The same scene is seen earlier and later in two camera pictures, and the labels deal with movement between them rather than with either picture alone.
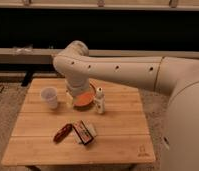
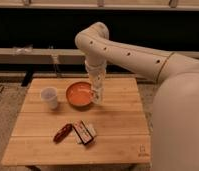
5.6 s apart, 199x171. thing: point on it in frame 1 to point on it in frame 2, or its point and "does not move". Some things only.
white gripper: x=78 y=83 to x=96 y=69
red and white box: x=83 y=132 does not move
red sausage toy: x=62 y=132 does not move
